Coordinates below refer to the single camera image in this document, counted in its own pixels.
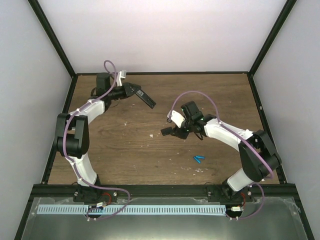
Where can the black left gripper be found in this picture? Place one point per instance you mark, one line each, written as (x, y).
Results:
(126, 91)

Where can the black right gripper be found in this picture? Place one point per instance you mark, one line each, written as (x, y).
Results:
(181, 135)

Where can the black remote control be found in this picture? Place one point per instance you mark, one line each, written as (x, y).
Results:
(146, 99)

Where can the black battery cover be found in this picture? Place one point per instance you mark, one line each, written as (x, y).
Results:
(166, 131)

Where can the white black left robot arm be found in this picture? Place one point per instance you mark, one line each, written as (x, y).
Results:
(72, 135)

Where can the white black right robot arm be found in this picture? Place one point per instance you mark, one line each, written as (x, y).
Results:
(258, 154)

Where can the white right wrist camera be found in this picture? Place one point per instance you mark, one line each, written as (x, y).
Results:
(176, 117)

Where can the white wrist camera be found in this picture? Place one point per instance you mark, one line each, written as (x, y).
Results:
(121, 75)
(176, 117)

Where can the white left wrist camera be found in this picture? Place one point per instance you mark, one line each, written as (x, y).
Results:
(121, 75)

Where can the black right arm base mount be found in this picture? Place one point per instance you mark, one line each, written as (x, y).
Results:
(225, 193)

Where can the light blue slotted cable duct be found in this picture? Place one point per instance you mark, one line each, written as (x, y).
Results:
(70, 209)

